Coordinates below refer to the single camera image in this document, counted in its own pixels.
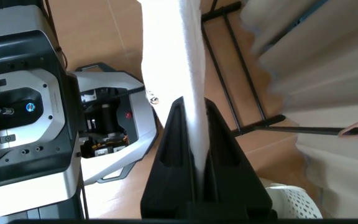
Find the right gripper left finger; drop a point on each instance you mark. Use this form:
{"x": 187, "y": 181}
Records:
{"x": 169, "y": 174}

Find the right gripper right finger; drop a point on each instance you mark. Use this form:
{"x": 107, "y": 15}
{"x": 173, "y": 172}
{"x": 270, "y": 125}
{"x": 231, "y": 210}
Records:
{"x": 235, "y": 180}

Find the white shirt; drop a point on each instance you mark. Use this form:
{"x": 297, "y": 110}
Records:
{"x": 169, "y": 56}

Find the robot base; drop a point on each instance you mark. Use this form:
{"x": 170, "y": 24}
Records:
{"x": 26, "y": 109}

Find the white laundry basket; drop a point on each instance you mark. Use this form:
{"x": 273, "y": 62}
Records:
{"x": 294, "y": 202}

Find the black clothes rack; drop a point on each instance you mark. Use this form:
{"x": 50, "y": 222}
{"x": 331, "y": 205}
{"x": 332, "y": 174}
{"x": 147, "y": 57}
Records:
{"x": 219, "y": 71}

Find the beige curtain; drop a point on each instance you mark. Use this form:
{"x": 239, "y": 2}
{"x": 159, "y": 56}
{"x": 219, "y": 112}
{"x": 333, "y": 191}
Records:
{"x": 266, "y": 25}
{"x": 331, "y": 77}

